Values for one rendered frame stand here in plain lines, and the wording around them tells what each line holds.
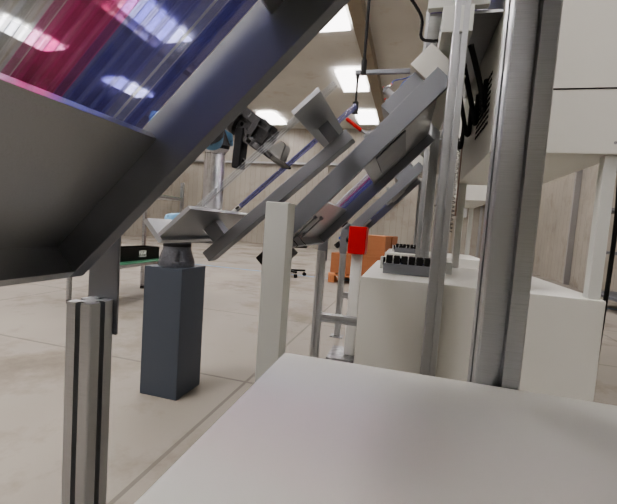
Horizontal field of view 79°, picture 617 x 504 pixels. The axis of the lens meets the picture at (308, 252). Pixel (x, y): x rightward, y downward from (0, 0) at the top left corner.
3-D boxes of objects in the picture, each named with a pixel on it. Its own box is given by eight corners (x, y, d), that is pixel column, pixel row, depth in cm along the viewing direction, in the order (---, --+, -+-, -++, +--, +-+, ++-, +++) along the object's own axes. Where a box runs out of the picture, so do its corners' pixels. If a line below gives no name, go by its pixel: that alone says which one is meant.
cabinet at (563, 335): (344, 469, 118) (359, 276, 114) (366, 383, 186) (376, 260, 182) (578, 523, 102) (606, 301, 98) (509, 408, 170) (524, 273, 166)
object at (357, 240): (325, 358, 217) (335, 224, 211) (333, 346, 240) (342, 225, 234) (367, 365, 211) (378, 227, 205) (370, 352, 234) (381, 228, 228)
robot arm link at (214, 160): (193, 239, 169) (198, 113, 157) (226, 241, 172) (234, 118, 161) (191, 245, 158) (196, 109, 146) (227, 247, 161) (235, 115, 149)
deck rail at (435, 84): (277, 249, 120) (264, 235, 121) (279, 249, 122) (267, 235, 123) (453, 81, 105) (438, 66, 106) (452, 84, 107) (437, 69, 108)
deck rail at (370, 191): (322, 244, 186) (314, 234, 187) (323, 243, 188) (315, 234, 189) (434, 139, 170) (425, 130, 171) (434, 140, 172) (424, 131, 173)
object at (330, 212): (276, 241, 122) (270, 234, 123) (320, 238, 186) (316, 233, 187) (318, 201, 118) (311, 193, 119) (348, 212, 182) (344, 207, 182)
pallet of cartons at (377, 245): (395, 279, 607) (399, 236, 602) (387, 289, 494) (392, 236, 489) (344, 273, 633) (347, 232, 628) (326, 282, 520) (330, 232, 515)
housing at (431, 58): (443, 97, 107) (410, 63, 109) (431, 138, 155) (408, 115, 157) (466, 75, 106) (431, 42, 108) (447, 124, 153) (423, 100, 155)
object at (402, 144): (365, 166, 114) (354, 154, 115) (379, 190, 178) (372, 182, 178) (452, 83, 107) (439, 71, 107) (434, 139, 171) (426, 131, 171)
